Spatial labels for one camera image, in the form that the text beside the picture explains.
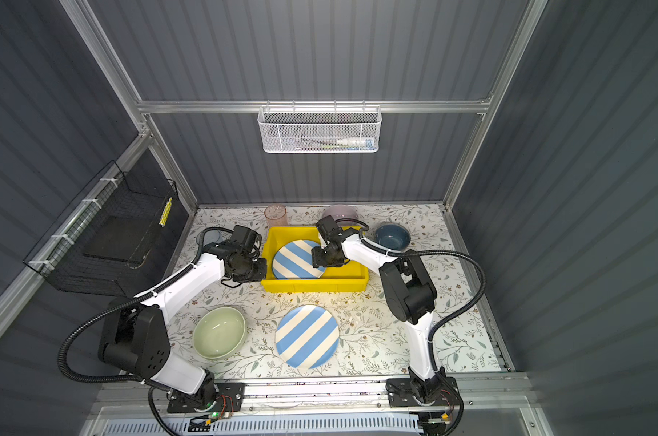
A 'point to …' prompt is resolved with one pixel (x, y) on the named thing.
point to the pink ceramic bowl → (338, 212)
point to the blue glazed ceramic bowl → (393, 234)
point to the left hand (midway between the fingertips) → (263, 273)
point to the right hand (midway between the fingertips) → (321, 263)
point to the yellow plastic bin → (352, 277)
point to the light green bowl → (219, 332)
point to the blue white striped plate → (294, 261)
